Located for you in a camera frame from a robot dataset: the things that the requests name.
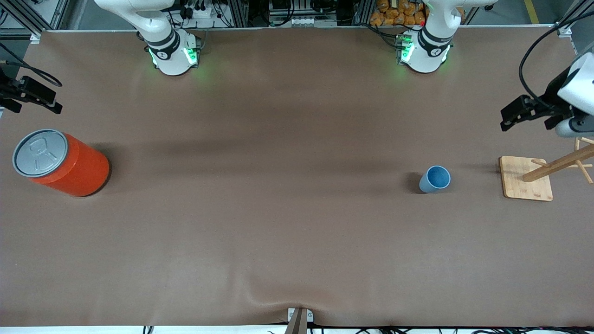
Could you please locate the light blue plastic cup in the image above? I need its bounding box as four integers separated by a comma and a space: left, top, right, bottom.
419, 166, 451, 194

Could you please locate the orange can grey lid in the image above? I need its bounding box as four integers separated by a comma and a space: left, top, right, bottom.
13, 129, 111, 198

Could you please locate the orange snack packets pile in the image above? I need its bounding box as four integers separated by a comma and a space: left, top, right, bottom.
370, 0, 427, 26

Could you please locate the grey bracket with brown strut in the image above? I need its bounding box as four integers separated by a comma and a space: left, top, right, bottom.
285, 307, 314, 334

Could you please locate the brown table cloth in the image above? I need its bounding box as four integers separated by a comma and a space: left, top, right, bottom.
0, 26, 594, 328

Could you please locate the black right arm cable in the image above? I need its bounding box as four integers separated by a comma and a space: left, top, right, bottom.
0, 42, 63, 88

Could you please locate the aluminium corner frame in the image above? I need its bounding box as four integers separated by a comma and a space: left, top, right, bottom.
0, 0, 70, 37
555, 0, 594, 38

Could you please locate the wooden cup rack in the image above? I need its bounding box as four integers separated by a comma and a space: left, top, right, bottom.
499, 136, 594, 202

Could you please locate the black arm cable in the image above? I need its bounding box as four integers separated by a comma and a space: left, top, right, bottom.
0, 42, 63, 88
518, 9, 594, 109

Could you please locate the white power strip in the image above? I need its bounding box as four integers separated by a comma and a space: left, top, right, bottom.
183, 4, 215, 19

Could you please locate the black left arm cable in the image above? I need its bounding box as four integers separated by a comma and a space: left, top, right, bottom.
518, 9, 594, 109

